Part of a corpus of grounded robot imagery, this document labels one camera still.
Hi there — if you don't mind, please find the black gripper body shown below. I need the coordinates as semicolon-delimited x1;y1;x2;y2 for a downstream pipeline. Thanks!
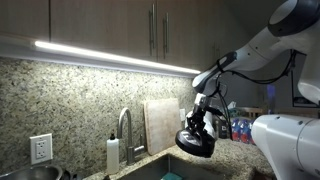
190;103;210;127

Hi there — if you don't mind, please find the black cooker lid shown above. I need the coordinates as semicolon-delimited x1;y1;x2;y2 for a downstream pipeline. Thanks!
174;128;217;159

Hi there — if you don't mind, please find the stainless steel cooker pot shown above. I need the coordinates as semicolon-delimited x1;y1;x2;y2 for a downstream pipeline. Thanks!
0;164;64;180

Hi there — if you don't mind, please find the dark jar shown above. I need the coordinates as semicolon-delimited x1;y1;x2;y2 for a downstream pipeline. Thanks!
216;119;230;140

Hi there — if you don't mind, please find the wooden cutting board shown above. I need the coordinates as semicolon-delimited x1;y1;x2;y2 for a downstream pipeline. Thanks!
143;98;184;156

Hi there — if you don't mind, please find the green tissue box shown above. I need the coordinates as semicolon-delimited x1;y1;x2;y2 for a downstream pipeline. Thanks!
228;101;242;118

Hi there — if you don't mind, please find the blue bottle with red label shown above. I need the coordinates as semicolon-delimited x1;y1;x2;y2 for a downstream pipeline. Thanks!
240;119;253;145
231;118;242;143

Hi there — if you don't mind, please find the green sponge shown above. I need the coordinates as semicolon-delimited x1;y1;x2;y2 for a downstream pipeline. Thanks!
161;172;184;180

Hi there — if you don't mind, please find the wooden tray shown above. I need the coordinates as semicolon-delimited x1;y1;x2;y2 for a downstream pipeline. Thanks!
238;106;265;120

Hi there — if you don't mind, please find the stainless steel sink basin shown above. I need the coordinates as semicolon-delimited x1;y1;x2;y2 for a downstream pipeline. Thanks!
116;153;225;180

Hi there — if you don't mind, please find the silver gooseneck faucet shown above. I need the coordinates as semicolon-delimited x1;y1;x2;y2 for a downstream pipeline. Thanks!
117;107;148;166

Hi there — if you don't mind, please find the blue glowing device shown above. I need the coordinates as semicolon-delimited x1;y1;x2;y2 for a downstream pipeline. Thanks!
266;84;277;115

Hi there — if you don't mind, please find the white soap dispenser bottle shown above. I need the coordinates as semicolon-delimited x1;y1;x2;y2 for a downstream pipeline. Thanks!
106;133;120;176

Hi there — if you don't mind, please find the under-cabinet light strip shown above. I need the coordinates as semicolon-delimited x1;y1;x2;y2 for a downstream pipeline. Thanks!
33;40;202;76

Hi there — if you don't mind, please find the wooden upper cabinet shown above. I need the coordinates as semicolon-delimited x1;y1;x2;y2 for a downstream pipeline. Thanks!
0;0;249;73

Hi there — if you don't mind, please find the small white wall outlet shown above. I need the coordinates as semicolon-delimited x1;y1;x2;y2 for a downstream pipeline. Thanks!
179;108;187;123

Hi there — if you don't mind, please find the long metal cabinet handle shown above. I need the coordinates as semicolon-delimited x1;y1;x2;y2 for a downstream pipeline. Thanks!
148;3;157;57
162;12;170;61

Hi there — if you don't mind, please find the white double wall outlet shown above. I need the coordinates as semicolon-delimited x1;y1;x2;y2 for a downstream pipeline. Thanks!
29;133;54;166

